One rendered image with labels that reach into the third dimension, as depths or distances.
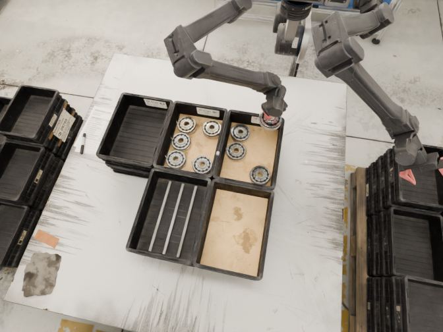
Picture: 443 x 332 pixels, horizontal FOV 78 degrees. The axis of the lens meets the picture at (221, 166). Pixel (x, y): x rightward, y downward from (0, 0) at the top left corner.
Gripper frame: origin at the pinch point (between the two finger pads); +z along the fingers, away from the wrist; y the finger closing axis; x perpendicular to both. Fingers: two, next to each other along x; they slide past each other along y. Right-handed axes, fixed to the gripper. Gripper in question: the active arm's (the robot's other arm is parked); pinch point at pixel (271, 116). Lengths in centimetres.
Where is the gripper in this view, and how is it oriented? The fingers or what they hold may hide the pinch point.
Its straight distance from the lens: 133.1
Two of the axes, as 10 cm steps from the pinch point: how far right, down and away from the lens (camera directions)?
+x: -4.6, -8.2, 3.4
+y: 8.9, -4.2, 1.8
